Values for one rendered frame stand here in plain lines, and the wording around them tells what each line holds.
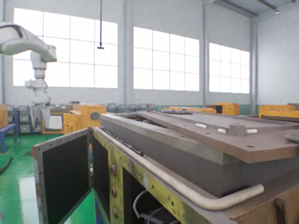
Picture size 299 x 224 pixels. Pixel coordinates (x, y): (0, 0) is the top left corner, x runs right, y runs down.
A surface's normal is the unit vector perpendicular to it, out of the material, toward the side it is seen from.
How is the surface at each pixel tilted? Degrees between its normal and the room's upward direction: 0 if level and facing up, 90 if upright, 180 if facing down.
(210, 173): 90
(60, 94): 90
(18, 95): 90
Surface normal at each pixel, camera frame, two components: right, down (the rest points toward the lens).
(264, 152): 0.22, 0.06
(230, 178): 0.44, 0.05
